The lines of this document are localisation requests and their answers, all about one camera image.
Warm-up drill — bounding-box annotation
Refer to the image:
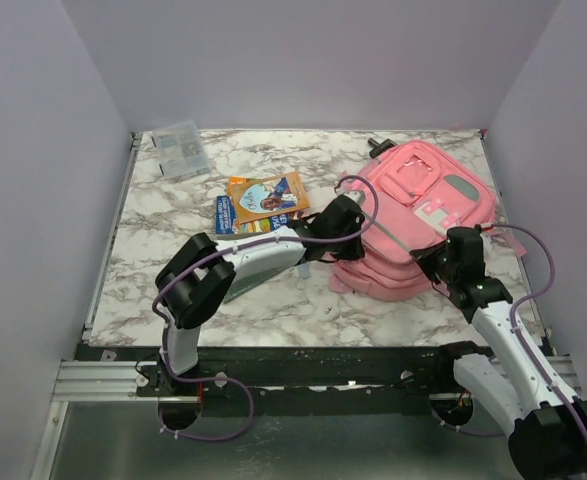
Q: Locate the pink student backpack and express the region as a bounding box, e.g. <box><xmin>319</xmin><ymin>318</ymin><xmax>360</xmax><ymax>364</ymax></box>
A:
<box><xmin>329</xmin><ymin>140</ymin><xmax>497</xmax><ymax>302</ymax></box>

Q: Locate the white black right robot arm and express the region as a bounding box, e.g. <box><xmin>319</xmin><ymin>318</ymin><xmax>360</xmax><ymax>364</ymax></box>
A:
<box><xmin>410</xmin><ymin>224</ymin><xmax>587</xmax><ymax>479</ymax></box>

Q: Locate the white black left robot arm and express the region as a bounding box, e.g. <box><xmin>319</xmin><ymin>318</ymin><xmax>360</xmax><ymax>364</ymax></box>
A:
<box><xmin>152</xmin><ymin>190</ymin><xmax>364</xmax><ymax>395</ymax></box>

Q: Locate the black metal clamp tool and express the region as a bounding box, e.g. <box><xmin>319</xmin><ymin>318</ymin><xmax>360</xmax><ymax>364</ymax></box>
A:
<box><xmin>367</xmin><ymin>138</ymin><xmax>397</xmax><ymax>159</ymax></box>

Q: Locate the orange children's book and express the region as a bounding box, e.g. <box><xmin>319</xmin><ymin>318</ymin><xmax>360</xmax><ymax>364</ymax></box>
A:
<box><xmin>228</xmin><ymin>171</ymin><xmax>310</xmax><ymax>224</ymax></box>

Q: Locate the blue thick book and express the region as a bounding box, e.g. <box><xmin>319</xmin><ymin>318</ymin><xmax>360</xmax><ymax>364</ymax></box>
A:
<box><xmin>214</xmin><ymin>195</ymin><xmax>292</xmax><ymax>237</ymax></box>

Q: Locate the dark green notebook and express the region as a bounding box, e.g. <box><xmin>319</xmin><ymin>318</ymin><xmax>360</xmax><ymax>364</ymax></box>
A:
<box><xmin>223</xmin><ymin>268</ymin><xmax>284</xmax><ymax>304</ymax></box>

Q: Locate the clear plastic organizer box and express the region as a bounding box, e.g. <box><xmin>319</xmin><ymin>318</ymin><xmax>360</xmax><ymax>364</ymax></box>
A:
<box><xmin>151</xmin><ymin>120</ymin><xmax>211</xmax><ymax>178</ymax></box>

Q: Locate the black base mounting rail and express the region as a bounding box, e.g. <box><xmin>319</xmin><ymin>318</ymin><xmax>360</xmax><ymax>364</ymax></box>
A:
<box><xmin>75</xmin><ymin>342</ymin><xmax>479</xmax><ymax>416</ymax></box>

